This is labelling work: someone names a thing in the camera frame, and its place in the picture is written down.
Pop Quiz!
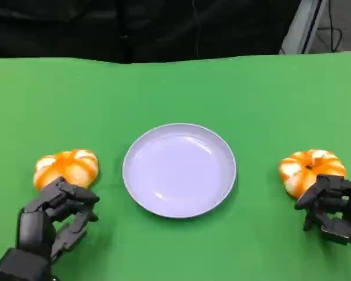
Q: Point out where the lilac plate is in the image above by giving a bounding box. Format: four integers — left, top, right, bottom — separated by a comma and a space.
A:
122, 122, 238, 219

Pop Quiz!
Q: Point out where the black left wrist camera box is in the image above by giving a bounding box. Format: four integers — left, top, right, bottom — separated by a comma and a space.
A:
0, 248, 53, 281

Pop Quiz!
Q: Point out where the orange and white bread roll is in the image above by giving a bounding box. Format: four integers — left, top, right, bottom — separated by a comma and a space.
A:
33, 149, 101, 191
278, 148, 347, 197

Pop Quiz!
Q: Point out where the grey slanted panel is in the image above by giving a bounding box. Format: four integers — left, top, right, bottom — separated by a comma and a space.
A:
278, 0, 332, 55

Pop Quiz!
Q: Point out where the green table cloth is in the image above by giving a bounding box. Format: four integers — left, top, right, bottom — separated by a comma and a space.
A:
0, 52, 351, 281

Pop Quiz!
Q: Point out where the black table skirt cloth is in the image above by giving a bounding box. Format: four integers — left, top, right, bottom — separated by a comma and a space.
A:
0, 0, 301, 64

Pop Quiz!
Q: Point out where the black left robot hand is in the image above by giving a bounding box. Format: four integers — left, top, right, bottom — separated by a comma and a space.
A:
16, 177, 101, 264

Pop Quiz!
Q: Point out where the thin hanging cable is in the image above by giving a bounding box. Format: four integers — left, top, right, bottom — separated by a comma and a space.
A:
192, 0, 201, 58

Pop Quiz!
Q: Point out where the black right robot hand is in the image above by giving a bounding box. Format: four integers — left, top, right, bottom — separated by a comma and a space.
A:
294, 174, 351, 246

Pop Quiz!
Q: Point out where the black floor cable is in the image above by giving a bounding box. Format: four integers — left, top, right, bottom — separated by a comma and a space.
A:
314, 25, 343, 51

